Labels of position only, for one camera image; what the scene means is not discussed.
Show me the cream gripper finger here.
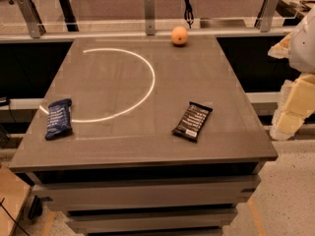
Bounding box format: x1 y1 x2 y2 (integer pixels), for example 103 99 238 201
268 33 292 59
270 74 315 141

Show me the orange fruit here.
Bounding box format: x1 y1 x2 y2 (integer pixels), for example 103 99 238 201
171 27 188 45

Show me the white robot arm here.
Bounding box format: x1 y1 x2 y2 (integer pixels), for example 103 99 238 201
268 8 315 141

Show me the black rxbar chocolate wrapper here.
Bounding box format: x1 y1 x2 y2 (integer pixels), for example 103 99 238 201
172 101 213 142

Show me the blue rxbar blueberry wrapper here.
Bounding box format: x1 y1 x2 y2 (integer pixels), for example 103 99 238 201
45 98 72 141

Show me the grey drawer cabinet table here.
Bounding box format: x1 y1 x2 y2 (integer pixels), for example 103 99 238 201
10 36 278 236

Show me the clear acrylic barrier panel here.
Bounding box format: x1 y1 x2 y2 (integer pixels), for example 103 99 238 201
0 15 304 36

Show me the black caster wheel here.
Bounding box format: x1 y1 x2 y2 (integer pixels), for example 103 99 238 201
28 196 42 220

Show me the wooden board at left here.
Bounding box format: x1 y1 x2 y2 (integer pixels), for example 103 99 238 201
0 166 31 236

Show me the right metal bracket post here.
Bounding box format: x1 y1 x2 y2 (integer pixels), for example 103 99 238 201
259 0 279 32

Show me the metal bracket post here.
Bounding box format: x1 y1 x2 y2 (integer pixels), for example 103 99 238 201
16 0 41 38
144 0 156 35
259 0 279 32

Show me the black hanging cable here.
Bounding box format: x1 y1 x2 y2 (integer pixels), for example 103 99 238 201
181 0 195 30

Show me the middle metal bracket post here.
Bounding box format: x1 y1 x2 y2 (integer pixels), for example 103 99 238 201
144 0 156 35

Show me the left metal bracket post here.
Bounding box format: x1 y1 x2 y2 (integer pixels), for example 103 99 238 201
16 0 41 38

